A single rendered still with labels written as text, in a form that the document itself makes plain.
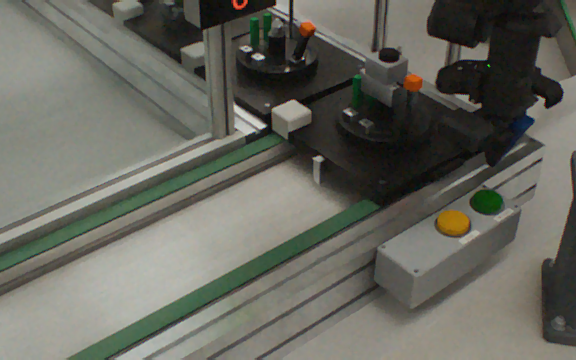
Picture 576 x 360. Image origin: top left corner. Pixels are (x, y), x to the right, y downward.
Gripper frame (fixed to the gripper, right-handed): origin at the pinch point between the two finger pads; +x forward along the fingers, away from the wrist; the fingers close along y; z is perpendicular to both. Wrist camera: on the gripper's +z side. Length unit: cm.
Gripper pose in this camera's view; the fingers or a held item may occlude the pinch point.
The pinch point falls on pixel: (495, 143)
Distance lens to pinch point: 102.3
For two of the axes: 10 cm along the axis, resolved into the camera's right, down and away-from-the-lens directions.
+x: 0.0, 8.0, 6.0
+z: -6.5, -4.6, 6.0
